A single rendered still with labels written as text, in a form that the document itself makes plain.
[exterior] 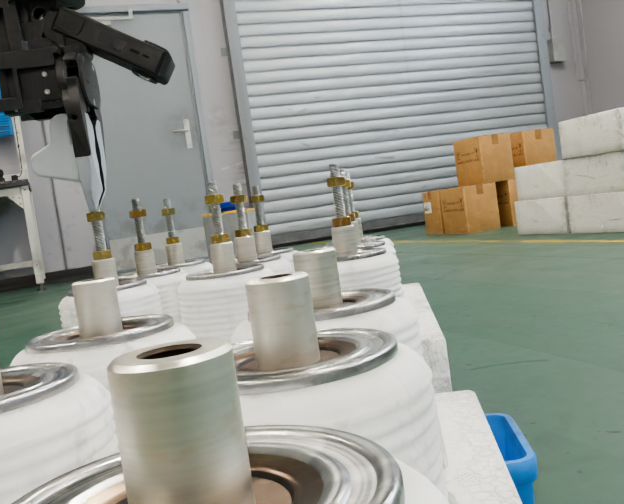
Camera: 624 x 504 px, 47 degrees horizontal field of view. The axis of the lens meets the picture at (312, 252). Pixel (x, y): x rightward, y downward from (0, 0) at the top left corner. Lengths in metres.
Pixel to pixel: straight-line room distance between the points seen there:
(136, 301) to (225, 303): 0.09
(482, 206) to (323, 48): 2.49
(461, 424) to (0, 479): 0.23
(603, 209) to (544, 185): 0.44
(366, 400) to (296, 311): 0.04
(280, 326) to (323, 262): 0.12
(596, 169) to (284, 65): 3.47
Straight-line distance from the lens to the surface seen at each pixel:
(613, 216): 3.45
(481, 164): 4.63
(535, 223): 3.87
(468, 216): 4.56
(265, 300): 0.23
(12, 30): 0.74
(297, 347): 0.24
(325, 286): 0.35
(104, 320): 0.38
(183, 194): 5.99
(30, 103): 0.71
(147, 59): 0.71
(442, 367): 0.61
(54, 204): 5.91
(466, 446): 0.36
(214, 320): 0.65
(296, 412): 0.20
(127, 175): 5.94
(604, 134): 3.44
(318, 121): 6.31
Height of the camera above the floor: 0.30
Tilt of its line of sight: 4 degrees down
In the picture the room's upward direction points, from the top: 8 degrees counter-clockwise
